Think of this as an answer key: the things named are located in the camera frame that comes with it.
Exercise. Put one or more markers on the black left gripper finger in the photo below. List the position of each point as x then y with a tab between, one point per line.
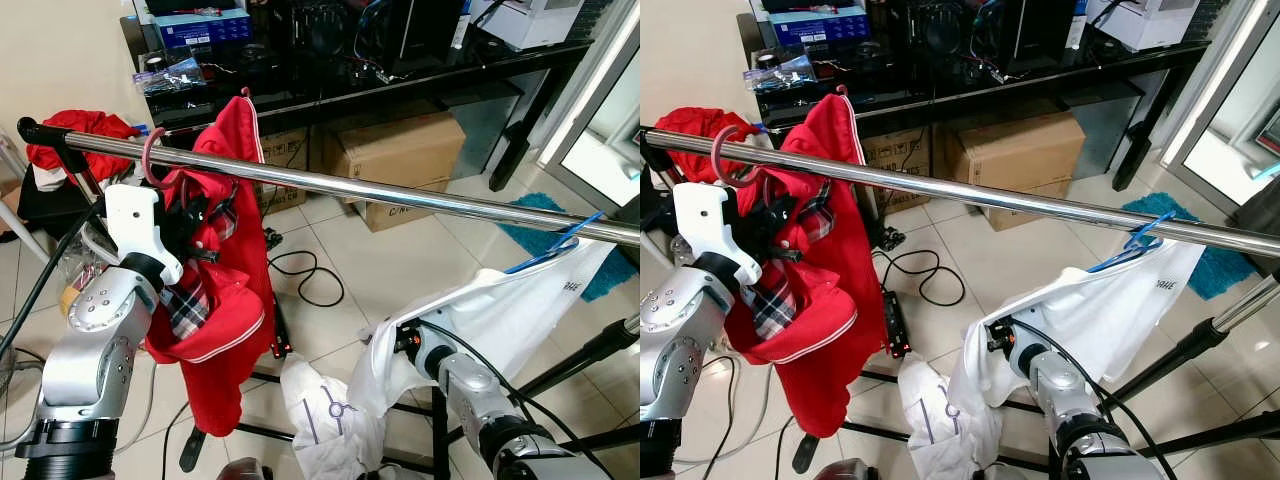
812	216
198	210
778	210
222	216

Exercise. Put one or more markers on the red polo shirt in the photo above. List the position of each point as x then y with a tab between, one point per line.
245	250
855	260

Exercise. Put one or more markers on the red plastic hanger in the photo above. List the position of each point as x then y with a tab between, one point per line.
720	160
150	160

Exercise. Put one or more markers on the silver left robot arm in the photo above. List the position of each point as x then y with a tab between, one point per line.
90	350
680	340

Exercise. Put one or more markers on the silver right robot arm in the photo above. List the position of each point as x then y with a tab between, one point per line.
1070	400
480	390

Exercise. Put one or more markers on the blue hanger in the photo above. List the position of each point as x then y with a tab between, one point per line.
550	252
1140	245

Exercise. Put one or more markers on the small cardboard box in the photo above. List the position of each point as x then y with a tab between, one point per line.
285	150
895	150

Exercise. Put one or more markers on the black power strip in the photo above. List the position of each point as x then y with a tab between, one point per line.
895	328
281	330

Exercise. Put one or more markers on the large clear bag of goods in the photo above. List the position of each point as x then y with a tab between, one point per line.
80	270

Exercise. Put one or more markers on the red clothes pile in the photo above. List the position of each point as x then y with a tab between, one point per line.
80	135
695	130

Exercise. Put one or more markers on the cardboard box with black print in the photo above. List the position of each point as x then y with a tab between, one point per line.
395	212
1010	212

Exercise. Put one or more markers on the clear plastic bag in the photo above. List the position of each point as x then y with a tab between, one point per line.
780	72
170	75

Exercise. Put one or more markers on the chrome and black clothes rack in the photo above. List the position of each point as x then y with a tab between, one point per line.
1000	195
400	192

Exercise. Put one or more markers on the teal rug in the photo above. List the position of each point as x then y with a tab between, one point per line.
1225	270
610	275

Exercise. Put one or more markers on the blue white box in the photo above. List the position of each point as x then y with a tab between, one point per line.
815	25
200	28

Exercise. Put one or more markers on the large cardboard box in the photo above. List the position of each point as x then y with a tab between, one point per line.
400	150
1010	150

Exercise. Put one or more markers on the black desk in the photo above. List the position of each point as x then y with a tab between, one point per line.
450	85
1080	85

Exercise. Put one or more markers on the black computer tower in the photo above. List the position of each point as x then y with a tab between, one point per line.
1035	35
420	35

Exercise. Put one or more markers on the grey curtain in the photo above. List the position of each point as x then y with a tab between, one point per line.
1260	215

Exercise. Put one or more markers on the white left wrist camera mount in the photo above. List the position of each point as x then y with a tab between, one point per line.
135	225
705	225

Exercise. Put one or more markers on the silver door frame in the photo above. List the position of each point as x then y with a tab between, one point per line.
590	90
1215	90

